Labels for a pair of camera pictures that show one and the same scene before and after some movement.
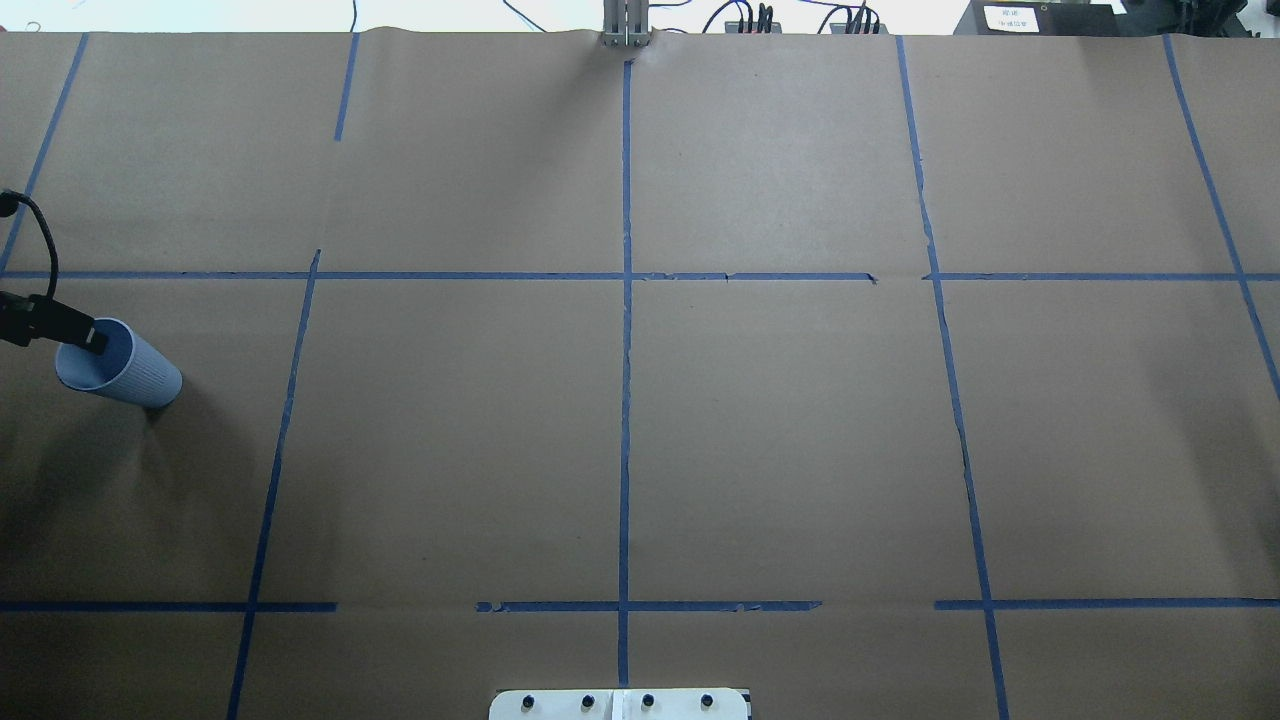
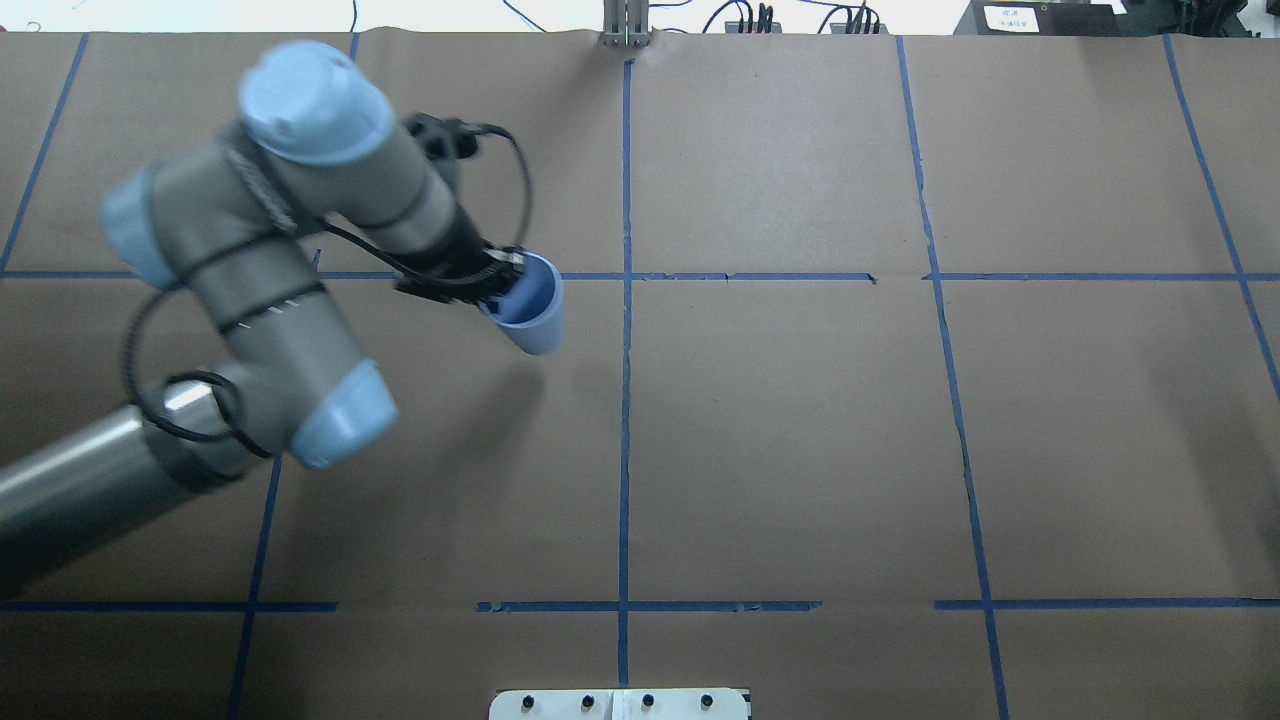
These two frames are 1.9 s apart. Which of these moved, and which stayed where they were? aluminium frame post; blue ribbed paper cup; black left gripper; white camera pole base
Moved: black left gripper; blue ribbed paper cup
Stayed: white camera pole base; aluminium frame post
